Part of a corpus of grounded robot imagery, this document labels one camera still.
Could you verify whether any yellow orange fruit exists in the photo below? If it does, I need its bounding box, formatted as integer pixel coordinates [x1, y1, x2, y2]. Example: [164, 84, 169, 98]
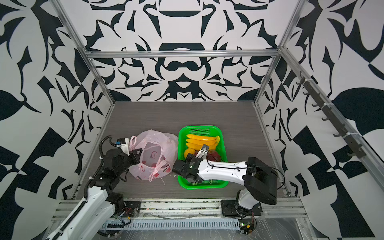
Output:
[184, 148, 196, 159]

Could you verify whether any yellow banana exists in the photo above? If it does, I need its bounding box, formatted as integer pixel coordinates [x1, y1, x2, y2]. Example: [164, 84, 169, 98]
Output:
[186, 134, 221, 151]

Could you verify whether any left black corrugated cable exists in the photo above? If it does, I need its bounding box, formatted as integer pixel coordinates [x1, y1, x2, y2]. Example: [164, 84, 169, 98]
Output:
[83, 134, 118, 199]

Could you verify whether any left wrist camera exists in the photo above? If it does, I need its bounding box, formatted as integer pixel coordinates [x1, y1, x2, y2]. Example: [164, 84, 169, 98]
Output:
[116, 138, 130, 156]

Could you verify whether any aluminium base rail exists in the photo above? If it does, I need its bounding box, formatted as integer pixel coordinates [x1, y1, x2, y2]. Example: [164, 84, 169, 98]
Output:
[52, 197, 308, 221]

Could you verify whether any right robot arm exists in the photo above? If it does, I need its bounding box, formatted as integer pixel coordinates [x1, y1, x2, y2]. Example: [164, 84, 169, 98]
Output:
[173, 156, 278, 216]

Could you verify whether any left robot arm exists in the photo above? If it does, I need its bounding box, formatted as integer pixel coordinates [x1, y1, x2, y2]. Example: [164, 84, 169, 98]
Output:
[46, 148, 143, 240]

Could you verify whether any pink knotted plastic bag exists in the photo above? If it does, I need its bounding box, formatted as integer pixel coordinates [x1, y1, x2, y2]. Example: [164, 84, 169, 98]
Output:
[129, 130, 179, 182]

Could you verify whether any green plastic basket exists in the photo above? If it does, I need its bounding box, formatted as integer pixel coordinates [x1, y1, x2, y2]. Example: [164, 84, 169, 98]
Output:
[178, 126, 229, 190]

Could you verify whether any white slotted cable duct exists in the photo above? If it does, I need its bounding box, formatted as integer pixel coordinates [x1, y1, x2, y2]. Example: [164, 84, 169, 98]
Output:
[102, 219, 240, 231]

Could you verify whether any aluminium frame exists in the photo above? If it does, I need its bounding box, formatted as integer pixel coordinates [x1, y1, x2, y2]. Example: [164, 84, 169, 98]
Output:
[51, 1, 384, 188]

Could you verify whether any small electronics board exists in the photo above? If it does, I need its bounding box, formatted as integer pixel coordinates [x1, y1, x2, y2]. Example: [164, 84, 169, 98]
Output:
[239, 218, 257, 235]

